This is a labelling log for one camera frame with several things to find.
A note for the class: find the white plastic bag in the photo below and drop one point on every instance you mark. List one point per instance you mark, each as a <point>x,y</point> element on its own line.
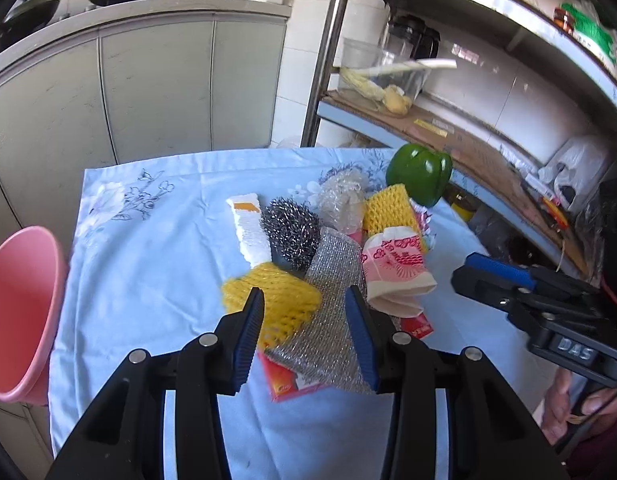
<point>575,170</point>

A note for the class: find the green bell pepper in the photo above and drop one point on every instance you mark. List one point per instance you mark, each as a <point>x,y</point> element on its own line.
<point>423,172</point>

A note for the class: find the silver mesh scouring cloth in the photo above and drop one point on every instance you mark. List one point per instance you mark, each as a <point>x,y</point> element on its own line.
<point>322,350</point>

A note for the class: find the pink white paper cup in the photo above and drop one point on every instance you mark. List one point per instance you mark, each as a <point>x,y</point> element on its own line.
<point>395,272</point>

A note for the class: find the red flat package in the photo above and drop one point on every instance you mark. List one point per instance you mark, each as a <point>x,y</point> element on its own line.
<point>285,384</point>

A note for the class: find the clear plastic container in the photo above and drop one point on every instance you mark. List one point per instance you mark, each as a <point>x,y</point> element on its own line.
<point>379,80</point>

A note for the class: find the yellow foam fruit net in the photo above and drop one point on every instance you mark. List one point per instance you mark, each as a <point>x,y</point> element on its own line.
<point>290,302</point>

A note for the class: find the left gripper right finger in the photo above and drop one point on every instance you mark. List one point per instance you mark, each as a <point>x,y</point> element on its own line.
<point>371,332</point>

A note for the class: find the steel wool scrubber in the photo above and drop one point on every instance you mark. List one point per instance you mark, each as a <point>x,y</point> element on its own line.
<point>293,231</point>

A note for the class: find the white orange foam piece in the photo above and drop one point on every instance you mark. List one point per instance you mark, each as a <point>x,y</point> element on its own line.
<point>254,244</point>

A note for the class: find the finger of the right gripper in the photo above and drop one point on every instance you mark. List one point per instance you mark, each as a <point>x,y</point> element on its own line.
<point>515,274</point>
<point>483,287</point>

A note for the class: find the black wok with lid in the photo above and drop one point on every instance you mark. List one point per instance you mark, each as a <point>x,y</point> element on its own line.
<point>24,19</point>

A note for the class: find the cardboard shelf liner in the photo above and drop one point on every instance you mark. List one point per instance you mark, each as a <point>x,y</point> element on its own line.
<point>478,169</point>

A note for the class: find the ginger root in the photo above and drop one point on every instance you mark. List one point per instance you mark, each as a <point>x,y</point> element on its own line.
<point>396,100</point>

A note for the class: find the black blender jug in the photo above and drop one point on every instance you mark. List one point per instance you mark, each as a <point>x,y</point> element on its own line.
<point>407,36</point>

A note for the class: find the white leek stalk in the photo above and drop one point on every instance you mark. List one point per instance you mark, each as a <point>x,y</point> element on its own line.
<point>410,66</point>

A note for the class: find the corn cob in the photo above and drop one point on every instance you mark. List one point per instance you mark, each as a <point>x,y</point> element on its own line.
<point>362,84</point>

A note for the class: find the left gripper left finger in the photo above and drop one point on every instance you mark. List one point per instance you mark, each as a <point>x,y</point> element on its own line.
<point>238,335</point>

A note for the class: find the clear bubble wrap bag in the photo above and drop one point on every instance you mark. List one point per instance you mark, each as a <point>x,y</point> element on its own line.
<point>341,201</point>

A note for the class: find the light blue floral tablecloth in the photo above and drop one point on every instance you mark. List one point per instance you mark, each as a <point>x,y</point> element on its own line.
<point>154,242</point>

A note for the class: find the metal storage shelf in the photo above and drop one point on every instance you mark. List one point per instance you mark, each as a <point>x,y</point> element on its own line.
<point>520,81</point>

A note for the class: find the pink plastic bucket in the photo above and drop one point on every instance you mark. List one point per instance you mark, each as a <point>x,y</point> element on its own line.
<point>33,274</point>

